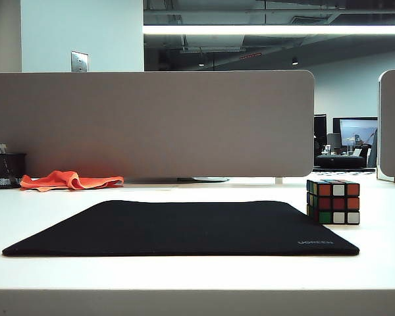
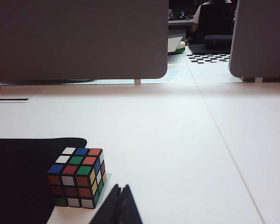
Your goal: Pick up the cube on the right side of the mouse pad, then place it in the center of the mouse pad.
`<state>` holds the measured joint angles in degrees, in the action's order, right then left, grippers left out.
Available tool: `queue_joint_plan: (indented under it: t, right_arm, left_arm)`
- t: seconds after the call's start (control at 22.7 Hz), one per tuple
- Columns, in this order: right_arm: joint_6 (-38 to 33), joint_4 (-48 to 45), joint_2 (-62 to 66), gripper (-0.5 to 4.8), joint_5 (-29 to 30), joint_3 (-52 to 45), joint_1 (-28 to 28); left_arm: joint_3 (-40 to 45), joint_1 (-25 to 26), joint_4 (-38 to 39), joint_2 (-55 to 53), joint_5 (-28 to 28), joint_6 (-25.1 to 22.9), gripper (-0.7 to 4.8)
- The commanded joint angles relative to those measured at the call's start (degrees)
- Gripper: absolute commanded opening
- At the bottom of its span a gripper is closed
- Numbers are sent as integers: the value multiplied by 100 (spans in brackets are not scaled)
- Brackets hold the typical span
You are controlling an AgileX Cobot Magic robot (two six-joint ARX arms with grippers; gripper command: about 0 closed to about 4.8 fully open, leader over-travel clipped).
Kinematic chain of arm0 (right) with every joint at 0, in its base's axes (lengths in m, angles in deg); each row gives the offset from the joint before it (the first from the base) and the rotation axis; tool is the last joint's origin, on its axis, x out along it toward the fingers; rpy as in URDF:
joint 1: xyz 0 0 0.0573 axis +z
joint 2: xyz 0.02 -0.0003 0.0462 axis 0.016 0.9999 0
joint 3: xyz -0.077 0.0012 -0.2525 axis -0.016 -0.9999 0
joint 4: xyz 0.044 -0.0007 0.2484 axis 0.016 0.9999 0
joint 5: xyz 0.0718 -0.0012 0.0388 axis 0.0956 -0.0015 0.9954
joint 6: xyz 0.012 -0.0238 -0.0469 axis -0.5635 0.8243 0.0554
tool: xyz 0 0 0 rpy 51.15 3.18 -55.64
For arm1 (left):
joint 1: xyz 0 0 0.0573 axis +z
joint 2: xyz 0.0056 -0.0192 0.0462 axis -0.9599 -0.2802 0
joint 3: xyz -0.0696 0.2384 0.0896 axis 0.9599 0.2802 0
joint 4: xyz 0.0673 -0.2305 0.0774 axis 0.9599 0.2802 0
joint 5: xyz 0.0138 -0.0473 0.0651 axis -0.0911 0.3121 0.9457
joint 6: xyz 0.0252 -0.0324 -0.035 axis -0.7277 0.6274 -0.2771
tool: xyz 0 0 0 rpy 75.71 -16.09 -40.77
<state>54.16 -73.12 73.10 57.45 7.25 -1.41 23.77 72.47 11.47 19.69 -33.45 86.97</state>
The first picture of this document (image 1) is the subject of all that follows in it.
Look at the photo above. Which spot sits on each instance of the multicoloured puzzle cube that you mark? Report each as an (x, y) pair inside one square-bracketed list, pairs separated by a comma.
[(335, 204)]

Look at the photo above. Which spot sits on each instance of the black mouse pad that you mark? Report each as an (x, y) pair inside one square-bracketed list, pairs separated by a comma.
[(184, 230)]

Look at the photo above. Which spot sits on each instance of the wide grey desk divider panel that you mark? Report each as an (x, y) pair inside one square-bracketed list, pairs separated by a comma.
[(151, 125)]

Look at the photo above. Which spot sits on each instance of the dark background monitor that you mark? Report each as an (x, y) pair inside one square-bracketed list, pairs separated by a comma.
[(320, 128)]

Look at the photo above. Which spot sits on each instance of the orange cloth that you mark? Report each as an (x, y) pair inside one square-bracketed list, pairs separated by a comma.
[(69, 181)]

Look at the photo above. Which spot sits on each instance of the background computer monitor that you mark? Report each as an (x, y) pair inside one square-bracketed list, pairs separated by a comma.
[(355, 128)]

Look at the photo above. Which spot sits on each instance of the black mesh pen holder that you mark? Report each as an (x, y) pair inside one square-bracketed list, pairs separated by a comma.
[(6, 171)]

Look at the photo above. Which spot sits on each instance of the metal clip in pen holder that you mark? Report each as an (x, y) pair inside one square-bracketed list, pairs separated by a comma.
[(1, 148)]

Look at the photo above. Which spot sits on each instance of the white divider bracket foot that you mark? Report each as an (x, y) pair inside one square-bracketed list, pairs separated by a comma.
[(279, 180)]

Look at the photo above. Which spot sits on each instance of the metal wall switch plate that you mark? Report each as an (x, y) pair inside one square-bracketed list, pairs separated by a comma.
[(79, 61)]

